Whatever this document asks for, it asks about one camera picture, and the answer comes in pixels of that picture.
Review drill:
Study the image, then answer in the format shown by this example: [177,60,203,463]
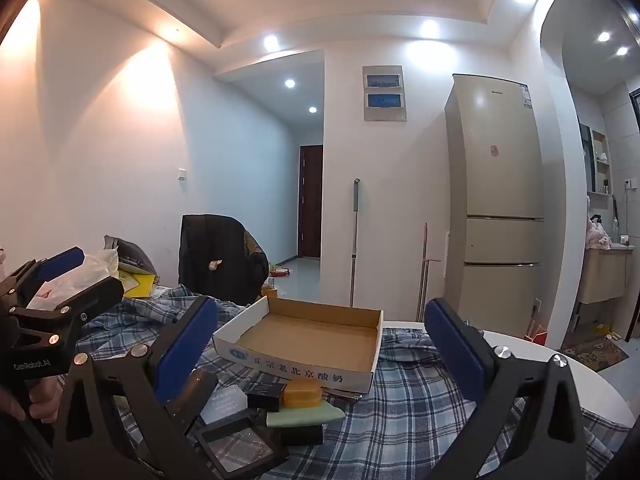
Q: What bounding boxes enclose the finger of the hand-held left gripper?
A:
[10,275,125,361]
[0,246,86,306]

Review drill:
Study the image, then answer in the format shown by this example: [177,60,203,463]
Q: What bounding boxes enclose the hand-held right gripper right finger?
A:
[424,297,588,480]

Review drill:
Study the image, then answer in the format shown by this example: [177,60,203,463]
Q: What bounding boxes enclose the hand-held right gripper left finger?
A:
[51,295,221,480]

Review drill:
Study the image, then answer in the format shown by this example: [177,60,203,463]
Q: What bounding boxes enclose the grey box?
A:
[200,386,251,426]

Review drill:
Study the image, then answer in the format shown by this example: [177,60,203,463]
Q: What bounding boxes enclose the small black box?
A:
[246,382,288,412]

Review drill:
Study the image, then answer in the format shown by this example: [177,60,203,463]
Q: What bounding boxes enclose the black frame display case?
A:
[194,408,290,480]

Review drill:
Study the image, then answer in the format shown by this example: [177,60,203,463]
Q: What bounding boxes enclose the orange soap box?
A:
[282,377,322,409]

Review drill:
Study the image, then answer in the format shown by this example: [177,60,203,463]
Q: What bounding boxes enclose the cardboard box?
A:
[212,295,383,395]

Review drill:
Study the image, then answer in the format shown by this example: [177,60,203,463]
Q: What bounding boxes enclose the long black box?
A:
[277,424,325,447]

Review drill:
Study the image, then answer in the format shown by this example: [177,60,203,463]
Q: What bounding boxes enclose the person's left hand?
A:
[0,376,63,423]

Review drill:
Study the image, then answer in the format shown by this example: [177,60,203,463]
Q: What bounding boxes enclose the white plastic bag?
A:
[25,249,121,311]

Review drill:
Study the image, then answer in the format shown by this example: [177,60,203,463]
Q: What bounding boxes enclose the yellow bag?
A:
[120,270,158,299]

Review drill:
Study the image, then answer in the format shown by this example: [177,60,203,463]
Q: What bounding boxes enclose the grey bag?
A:
[103,235,157,276]

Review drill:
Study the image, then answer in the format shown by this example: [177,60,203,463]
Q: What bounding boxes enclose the blue plaid shirt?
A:
[30,282,633,480]

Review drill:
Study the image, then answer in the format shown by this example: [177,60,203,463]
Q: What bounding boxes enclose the pink broom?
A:
[415,221,441,321]

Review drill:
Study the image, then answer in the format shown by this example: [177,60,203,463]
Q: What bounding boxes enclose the black jacket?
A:
[179,214,270,307]

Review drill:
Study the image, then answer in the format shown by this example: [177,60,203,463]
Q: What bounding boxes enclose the brown chair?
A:
[242,230,269,271]

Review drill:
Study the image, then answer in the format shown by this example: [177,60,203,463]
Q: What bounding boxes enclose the patterned floor mat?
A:
[560,335,630,373]

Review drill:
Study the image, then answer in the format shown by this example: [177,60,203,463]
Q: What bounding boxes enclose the beige vanity cabinet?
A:
[577,245,632,306]

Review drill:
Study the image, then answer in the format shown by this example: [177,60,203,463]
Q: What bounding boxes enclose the beige refrigerator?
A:
[444,73,546,348]

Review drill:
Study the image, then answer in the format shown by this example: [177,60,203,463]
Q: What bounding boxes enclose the pink clothes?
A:
[586,220,612,251]

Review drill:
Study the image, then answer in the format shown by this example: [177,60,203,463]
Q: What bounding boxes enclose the dark wooden door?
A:
[298,144,324,260]

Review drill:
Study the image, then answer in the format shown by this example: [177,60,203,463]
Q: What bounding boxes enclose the mirror cabinet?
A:
[580,122,613,195]

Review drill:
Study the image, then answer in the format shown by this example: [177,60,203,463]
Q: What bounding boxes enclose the beige electrical panel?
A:
[362,64,407,123]

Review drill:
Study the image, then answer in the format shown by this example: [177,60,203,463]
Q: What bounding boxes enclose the grey mop handle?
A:
[348,177,362,308]

